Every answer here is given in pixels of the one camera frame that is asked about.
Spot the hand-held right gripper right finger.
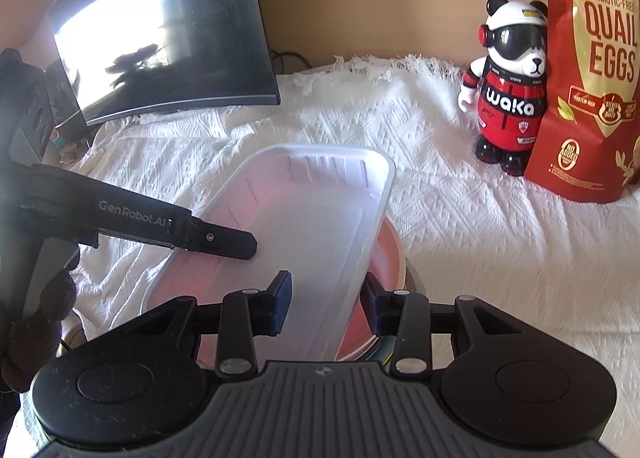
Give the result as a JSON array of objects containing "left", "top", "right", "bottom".
[{"left": 360, "top": 272, "right": 517, "bottom": 380}]

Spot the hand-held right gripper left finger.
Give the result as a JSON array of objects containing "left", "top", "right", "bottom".
[{"left": 142, "top": 269, "right": 293, "bottom": 380}]

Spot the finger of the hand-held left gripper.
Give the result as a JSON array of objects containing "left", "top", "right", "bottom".
[{"left": 170, "top": 217, "right": 259, "bottom": 262}]

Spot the red and white tray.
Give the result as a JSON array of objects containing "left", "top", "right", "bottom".
[{"left": 141, "top": 141, "right": 397, "bottom": 361}]

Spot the person's left hand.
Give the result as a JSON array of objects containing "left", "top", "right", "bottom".
[{"left": 0, "top": 265, "right": 79, "bottom": 393}]

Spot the white knitted cloth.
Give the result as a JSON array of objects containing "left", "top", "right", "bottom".
[{"left": 10, "top": 55, "right": 640, "bottom": 439}]

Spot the black computer monitor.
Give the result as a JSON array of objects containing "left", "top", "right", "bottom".
[{"left": 47, "top": 0, "right": 282, "bottom": 128}]

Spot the panda figurine in red suit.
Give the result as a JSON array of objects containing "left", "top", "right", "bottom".
[{"left": 458, "top": 0, "right": 550, "bottom": 178}]

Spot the red snack pouch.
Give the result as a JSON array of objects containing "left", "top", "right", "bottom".
[{"left": 523, "top": 0, "right": 640, "bottom": 205}]

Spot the black cable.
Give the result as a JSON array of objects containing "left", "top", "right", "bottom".
[{"left": 270, "top": 50, "right": 315, "bottom": 75}]

